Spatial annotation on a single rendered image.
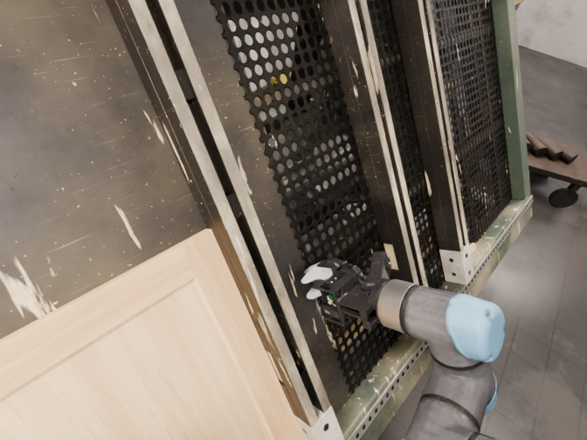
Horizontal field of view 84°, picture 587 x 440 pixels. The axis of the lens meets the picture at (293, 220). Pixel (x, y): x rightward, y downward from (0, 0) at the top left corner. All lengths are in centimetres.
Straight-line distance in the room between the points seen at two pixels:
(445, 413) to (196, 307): 38
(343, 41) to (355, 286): 50
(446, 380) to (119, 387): 45
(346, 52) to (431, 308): 54
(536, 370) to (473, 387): 198
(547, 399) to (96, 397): 225
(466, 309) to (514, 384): 191
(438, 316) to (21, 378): 52
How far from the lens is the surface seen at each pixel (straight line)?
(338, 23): 79
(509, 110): 168
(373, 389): 95
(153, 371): 58
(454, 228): 111
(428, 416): 50
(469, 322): 46
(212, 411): 66
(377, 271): 60
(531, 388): 242
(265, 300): 57
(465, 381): 53
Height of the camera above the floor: 176
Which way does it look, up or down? 46 degrees down
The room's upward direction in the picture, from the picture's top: 11 degrees clockwise
